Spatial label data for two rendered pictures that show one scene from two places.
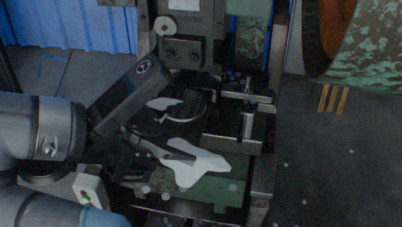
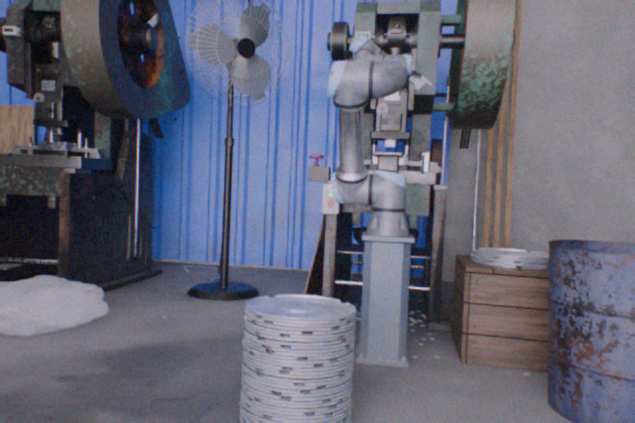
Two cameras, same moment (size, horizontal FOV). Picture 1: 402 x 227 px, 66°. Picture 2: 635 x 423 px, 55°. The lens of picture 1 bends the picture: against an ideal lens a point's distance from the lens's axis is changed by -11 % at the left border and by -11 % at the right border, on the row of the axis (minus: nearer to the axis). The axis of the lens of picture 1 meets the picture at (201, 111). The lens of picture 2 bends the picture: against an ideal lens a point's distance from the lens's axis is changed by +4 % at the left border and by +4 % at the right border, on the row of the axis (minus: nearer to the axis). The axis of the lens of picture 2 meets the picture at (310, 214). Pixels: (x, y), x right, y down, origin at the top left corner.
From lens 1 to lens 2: 230 cm
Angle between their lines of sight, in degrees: 41
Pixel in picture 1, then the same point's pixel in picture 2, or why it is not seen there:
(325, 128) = not seen: hidden behind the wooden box
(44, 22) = (194, 230)
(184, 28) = (391, 110)
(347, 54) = (466, 63)
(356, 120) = not seen: hidden behind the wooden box
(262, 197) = (442, 189)
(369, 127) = not seen: hidden behind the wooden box
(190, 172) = (419, 82)
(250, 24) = (419, 139)
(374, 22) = (472, 45)
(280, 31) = (437, 152)
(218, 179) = (413, 187)
